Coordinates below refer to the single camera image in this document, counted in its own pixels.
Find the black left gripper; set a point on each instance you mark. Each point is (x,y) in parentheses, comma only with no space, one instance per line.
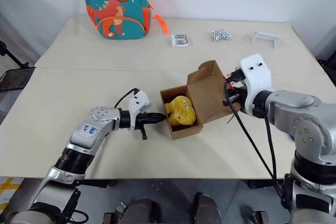
(142,120)

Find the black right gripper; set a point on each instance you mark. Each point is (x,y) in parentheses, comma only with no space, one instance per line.
(237,96)

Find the brown cardboard box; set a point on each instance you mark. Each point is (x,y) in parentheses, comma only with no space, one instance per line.
(210,98)

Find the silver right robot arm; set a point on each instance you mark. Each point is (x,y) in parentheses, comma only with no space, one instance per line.
(302,113)

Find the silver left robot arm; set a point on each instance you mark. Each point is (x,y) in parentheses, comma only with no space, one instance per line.
(84,132)

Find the yellow plush toy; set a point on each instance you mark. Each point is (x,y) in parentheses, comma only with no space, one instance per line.
(183,113)

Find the cluster of white dice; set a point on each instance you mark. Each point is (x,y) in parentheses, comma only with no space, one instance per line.
(220,34)

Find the small white toy packet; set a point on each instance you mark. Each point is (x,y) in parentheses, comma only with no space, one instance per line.
(179,41)

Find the dark rounded shape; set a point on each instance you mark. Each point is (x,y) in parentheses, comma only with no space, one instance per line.
(141,211)
(208,208)

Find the teal dinosaur backpack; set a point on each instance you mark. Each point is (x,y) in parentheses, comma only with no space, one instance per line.
(118,3)

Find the black metal stand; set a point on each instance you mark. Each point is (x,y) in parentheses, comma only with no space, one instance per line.
(15,77)

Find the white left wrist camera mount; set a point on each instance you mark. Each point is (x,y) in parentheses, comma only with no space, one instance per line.
(137,102)

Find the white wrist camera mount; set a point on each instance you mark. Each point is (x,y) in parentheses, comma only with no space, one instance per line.
(137,102)
(256,77)

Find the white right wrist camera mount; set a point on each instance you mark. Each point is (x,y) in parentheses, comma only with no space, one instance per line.
(256,77)

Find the white toy goal frame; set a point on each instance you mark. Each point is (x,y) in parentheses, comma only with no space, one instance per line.
(277,39)

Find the black table frame bar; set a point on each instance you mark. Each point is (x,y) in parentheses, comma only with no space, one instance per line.
(262,184)

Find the dark metal bracket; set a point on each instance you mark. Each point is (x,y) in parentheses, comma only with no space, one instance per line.
(261,217)
(114,214)

